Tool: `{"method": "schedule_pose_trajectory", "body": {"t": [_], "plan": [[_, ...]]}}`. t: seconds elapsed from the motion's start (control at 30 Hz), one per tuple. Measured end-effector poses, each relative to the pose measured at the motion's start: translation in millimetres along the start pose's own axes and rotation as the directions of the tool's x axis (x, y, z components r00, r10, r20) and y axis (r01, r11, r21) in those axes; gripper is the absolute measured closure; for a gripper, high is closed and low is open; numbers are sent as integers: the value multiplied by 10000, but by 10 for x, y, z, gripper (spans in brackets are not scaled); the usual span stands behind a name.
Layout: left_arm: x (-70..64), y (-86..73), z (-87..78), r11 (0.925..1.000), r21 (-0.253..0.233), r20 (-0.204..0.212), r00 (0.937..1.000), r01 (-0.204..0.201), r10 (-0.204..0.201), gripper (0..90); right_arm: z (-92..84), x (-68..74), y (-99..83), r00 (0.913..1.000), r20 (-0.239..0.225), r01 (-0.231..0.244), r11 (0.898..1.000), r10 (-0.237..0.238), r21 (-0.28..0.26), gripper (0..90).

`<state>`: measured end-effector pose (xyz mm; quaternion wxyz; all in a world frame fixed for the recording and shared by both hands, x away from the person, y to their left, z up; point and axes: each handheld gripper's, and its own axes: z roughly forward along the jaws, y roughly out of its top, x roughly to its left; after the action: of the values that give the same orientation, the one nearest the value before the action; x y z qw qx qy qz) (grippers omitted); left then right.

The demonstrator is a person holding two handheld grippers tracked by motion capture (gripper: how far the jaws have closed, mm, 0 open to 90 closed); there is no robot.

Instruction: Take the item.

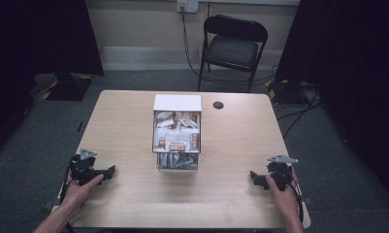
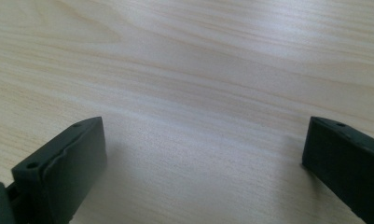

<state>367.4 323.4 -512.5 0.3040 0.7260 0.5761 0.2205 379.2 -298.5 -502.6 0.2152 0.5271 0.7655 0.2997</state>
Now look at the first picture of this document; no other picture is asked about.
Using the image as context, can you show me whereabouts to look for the hand-held gripper cable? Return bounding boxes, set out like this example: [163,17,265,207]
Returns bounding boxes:
[58,160,76,233]
[276,168,306,225]

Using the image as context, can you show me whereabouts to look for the left hand-held gripper cable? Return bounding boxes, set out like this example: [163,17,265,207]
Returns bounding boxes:
[58,160,76,233]

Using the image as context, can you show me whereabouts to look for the person's left hand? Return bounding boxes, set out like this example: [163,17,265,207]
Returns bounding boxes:
[59,170,105,216]

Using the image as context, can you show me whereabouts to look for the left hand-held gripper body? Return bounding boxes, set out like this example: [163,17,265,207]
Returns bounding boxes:
[68,148,99,186]

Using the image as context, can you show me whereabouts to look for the right hand-held gripper cable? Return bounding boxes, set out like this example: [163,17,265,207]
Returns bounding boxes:
[276,168,306,225]

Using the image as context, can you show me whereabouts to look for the dark curtain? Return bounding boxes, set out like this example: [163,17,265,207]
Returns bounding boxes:
[274,0,389,208]
[0,0,105,163]

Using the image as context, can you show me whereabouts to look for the pile of white brown packets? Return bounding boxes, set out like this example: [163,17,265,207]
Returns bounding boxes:
[153,111,201,153]

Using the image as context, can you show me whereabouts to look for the black floor cables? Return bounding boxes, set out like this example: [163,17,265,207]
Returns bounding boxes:
[273,86,324,140]

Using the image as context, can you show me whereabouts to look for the black stand base striped tape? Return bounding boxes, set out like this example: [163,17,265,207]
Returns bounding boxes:
[29,72,95,103]
[265,79,316,106]

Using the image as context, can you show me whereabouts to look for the small clear drawer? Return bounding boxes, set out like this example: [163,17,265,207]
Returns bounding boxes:
[156,151,200,173]

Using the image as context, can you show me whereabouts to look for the white drawer cabinet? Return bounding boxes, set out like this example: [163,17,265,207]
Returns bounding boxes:
[152,93,203,113]

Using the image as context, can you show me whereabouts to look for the pile of silver sachets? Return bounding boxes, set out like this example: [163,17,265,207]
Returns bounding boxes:
[158,152,198,170]

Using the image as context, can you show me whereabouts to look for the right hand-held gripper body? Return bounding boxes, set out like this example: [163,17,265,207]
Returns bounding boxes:
[266,154,300,192]

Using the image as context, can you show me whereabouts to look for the person's right hand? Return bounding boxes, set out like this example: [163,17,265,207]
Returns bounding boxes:
[265,170,302,222]

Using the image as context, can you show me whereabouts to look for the white wall socket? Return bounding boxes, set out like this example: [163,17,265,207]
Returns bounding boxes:
[177,0,200,15]

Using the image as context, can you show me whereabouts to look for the black folding chair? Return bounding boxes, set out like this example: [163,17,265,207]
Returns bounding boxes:
[196,14,269,94]

